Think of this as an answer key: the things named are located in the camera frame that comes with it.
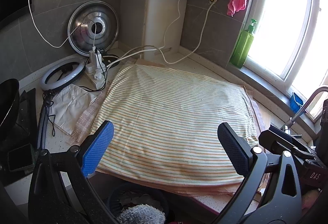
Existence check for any blue trash basket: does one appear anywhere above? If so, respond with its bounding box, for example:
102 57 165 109
106 183 170 217

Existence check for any chrome faucet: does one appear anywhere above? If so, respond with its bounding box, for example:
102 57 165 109
280 86 328 133

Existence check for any white cloth bag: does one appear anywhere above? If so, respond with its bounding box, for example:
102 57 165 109
50 84 97 135

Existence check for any blue sponge holder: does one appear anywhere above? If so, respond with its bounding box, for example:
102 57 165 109
289 92 304 113

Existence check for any striped yellow towel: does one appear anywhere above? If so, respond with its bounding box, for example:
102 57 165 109
92 64 258 187

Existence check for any white power strip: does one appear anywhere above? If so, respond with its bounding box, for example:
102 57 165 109
85 46 106 90

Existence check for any green soap bottle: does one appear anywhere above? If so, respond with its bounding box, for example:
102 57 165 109
230 19 257 69

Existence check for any steel pot lid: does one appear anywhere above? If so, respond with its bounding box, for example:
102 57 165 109
67 1 120 56

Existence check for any white cutting board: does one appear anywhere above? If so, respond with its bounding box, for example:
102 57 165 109
143 0 187 61

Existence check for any pink hanging cloth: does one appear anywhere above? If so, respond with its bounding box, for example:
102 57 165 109
227 0 247 17

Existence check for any white ring light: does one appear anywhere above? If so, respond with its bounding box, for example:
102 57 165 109
40 57 85 92

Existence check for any thin white charger cable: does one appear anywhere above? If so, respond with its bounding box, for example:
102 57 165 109
27 0 97 51

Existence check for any white power cable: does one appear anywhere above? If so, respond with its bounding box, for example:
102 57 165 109
106 0 230 70

